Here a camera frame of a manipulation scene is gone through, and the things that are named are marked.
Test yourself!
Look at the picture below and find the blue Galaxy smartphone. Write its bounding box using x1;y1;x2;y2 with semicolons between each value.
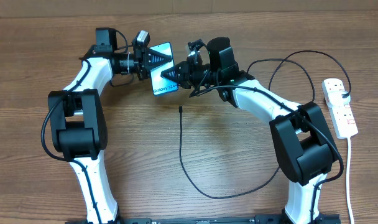
148;42;180;96

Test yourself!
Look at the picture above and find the black USB charging cable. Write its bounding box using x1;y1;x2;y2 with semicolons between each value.
178;50;352;200

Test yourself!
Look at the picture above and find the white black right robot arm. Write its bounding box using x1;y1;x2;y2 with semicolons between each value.
160;37;344;223

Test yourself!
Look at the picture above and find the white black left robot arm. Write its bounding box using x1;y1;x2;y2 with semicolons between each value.
40;27;173;223

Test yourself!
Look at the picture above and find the white charger adapter plug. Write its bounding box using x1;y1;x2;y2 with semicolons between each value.
325;90;351;108

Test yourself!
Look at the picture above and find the white power strip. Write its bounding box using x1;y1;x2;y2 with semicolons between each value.
321;78;358;139

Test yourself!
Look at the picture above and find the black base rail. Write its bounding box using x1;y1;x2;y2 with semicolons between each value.
64;213;341;224

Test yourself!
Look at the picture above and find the white power strip cord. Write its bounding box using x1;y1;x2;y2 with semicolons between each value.
345;137;355;224

